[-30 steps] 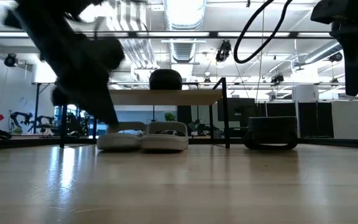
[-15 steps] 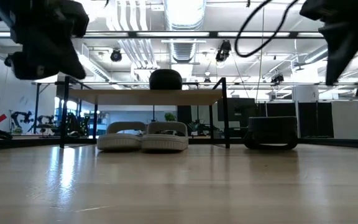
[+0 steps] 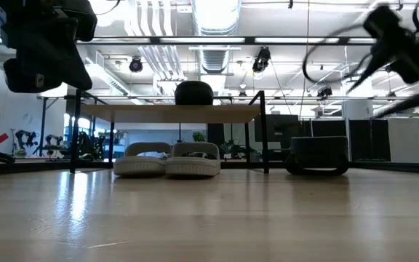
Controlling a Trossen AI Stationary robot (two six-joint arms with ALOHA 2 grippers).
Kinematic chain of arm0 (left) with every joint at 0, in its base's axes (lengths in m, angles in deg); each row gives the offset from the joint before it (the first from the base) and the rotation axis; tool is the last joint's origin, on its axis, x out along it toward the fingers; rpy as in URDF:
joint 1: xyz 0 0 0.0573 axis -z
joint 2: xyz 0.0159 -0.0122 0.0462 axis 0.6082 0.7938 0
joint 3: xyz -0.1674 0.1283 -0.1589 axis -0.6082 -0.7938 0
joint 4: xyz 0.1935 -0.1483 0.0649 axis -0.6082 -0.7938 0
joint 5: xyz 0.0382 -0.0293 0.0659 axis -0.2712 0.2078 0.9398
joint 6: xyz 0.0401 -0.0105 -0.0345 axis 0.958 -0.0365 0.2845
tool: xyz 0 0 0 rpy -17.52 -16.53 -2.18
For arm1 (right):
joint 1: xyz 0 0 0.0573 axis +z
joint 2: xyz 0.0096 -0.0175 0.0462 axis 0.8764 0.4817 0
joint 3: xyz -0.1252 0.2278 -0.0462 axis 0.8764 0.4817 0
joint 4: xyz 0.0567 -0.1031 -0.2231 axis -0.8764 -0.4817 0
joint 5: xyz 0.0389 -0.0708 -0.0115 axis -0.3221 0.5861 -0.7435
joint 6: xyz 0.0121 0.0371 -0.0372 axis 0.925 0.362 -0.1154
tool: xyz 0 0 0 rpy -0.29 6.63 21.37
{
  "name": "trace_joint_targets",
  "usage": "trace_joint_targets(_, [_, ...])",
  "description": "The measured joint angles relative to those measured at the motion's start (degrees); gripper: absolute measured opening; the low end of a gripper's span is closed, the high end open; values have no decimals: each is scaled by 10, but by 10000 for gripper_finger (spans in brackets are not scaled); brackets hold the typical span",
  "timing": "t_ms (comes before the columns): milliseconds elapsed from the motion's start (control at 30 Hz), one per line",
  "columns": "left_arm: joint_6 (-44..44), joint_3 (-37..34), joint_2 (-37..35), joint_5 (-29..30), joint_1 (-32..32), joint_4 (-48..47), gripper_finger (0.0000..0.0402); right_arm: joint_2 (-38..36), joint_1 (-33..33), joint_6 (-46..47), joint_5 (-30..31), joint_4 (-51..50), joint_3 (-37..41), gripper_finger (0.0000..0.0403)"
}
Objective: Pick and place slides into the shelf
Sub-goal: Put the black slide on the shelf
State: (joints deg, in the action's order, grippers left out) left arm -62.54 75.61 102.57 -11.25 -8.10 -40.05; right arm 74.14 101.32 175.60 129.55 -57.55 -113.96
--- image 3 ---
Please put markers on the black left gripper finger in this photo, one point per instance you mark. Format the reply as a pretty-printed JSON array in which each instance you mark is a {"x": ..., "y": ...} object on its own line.
[
  {"x": 60, "y": 54},
  {"x": 27, "y": 76}
]

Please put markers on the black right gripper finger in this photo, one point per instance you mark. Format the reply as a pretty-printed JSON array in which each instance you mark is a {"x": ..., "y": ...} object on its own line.
[
  {"x": 367, "y": 71},
  {"x": 402, "y": 105}
]

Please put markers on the black slide sandal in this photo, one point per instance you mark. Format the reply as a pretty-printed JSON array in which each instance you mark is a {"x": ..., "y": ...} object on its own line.
[
  {"x": 318, "y": 153},
  {"x": 194, "y": 94}
]

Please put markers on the grey slide sandal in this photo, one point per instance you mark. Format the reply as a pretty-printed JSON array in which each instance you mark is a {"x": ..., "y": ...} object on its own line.
[
  {"x": 140, "y": 165},
  {"x": 193, "y": 166}
]

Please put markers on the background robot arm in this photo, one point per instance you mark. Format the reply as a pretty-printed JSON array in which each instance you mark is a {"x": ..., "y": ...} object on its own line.
[{"x": 25, "y": 139}]

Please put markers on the wooden shelf with black legs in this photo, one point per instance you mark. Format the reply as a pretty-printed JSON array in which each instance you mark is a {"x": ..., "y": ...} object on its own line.
[{"x": 169, "y": 113}]

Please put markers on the white panel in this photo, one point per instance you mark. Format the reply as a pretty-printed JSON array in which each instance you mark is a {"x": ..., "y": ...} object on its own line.
[{"x": 406, "y": 140}]

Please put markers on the black ceiling spot lamp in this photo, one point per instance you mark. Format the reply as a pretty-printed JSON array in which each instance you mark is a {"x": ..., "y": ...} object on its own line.
[
  {"x": 261, "y": 60},
  {"x": 324, "y": 92},
  {"x": 135, "y": 65}
]

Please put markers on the black partition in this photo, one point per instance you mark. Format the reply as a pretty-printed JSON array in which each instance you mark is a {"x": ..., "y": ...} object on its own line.
[{"x": 362, "y": 140}]

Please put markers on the green background plant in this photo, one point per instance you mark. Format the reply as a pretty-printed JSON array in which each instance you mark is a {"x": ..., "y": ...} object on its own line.
[{"x": 198, "y": 137}]

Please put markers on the black aluminium table frame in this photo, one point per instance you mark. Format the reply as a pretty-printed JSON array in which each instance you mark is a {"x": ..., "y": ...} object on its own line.
[{"x": 395, "y": 166}]

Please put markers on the silver ceiling duct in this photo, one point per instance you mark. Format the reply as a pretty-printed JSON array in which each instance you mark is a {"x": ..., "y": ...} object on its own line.
[{"x": 215, "y": 22}]

